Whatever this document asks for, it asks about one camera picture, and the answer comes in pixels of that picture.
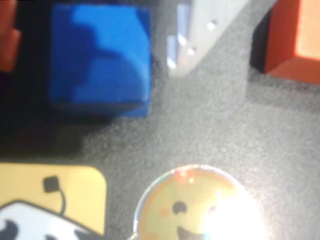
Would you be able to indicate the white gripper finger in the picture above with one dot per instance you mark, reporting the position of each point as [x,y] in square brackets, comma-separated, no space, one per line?
[200,37]

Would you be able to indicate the yellow square robot sticker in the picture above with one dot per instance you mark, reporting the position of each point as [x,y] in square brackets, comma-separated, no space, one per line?
[50,200]

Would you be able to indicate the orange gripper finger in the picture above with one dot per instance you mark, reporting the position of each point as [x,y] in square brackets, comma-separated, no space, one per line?
[7,37]

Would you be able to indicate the hugging face emoji sticker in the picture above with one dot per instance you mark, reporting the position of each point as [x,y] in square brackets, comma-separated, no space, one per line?
[195,207]

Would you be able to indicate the orange cube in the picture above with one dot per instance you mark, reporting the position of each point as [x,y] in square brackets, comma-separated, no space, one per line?
[295,42]

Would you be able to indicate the blue cube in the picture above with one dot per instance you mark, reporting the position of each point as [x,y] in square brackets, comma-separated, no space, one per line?
[105,60]

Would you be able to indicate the dark grey fabric mat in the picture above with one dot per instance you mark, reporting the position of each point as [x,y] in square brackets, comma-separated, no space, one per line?
[190,125]

